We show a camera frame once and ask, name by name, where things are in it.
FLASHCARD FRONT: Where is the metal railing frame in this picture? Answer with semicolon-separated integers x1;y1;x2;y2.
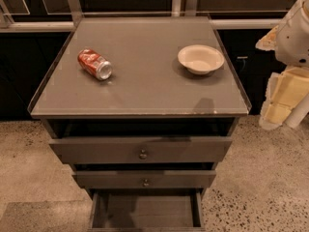
1;0;296;33

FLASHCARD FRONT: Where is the middle drawer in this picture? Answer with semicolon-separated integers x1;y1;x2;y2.
72;170;216;189

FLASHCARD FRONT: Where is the middle drawer knob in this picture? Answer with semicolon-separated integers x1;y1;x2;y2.
143;179;150;188

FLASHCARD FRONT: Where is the top drawer knob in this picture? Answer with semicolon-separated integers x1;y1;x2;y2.
139;150;148;160

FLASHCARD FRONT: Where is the bottom drawer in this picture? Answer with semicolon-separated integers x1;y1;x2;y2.
87;189;206;232

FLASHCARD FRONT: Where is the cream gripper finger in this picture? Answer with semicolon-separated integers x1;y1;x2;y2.
259;101;291;131

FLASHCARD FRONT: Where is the drawer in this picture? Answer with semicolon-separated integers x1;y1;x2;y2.
87;189;206;232
72;170;216;189
49;136;232;164

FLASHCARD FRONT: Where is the grey drawer cabinet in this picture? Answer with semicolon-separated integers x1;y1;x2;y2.
27;15;252;232

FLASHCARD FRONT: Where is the red coke can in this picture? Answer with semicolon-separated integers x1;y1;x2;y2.
77;49;112;80

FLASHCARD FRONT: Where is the drawer knob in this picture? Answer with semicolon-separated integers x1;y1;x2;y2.
139;150;148;160
143;179;150;188

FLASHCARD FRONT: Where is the top drawer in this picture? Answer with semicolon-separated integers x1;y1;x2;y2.
49;136;232;164

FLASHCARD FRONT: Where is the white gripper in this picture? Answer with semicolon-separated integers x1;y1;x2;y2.
255;0;309;109

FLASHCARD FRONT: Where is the white bowl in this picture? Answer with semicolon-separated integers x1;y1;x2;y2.
178;44;225;75

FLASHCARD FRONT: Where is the white post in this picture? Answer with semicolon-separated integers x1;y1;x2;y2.
285;94;309;129

